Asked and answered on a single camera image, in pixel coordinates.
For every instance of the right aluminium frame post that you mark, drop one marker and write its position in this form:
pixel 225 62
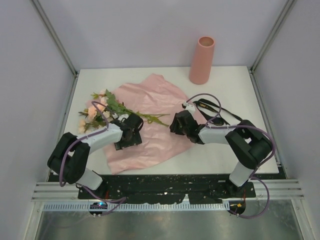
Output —
pixel 279 22

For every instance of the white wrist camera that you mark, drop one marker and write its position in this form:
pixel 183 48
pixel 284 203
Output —
pixel 189 107
pixel 117 117

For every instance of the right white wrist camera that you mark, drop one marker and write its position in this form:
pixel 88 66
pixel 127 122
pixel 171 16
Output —
pixel 189 107

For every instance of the aluminium front rail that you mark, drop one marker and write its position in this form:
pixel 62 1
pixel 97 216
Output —
pixel 279 189

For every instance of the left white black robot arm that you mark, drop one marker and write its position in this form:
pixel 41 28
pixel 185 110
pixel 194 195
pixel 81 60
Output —
pixel 70 156

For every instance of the pink tapered vase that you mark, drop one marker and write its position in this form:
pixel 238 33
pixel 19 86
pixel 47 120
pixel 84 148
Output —
pixel 201 64

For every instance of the black ribbon gold lettering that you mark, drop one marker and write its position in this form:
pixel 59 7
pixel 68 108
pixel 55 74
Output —
pixel 204 104

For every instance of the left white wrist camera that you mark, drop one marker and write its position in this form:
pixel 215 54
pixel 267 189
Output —
pixel 117 117

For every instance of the aluminium frame post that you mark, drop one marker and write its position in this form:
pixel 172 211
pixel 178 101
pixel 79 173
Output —
pixel 279 22
pixel 54 36

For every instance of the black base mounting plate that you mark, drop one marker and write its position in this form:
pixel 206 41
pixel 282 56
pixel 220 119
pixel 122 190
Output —
pixel 168 189

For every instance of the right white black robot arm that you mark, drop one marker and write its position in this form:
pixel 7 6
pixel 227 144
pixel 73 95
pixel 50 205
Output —
pixel 252 146

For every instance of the pink tissue paper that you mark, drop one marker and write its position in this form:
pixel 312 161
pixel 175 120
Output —
pixel 153 95

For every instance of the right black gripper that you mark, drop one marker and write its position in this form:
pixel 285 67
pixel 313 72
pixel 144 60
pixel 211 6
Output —
pixel 174 127

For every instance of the left aluminium frame post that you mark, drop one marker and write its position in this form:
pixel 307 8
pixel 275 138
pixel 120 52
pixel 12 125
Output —
pixel 54 36

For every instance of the pink artificial flower bunch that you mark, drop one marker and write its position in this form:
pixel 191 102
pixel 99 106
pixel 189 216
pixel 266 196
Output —
pixel 100 110

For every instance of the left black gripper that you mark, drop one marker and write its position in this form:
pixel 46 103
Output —
pixel 136 140

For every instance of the white slotted cable duct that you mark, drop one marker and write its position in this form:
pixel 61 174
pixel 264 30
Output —
pixel 126 207

